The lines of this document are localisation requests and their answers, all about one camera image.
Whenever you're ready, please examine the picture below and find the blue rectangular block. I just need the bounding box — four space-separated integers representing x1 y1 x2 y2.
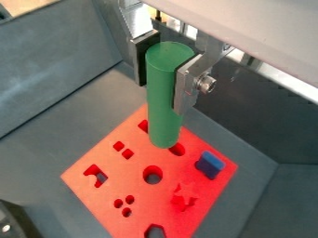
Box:
195 151 225 179

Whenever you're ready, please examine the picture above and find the red star block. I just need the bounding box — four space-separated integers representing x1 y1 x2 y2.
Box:
170 182 200 212

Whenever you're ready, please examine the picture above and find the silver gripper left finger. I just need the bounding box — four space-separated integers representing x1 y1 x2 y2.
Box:
118 0 161 86

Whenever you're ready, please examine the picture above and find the red shape sorting board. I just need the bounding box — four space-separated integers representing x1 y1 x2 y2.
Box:
62 107 238 238

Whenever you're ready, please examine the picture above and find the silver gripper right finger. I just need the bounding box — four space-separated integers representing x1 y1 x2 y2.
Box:
173 31 236 115

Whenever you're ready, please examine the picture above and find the black curved holder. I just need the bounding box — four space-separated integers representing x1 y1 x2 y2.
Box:
0 199 43 238

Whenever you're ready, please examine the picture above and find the green cylinder peg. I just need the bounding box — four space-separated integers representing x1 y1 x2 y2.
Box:
146 41 194 148

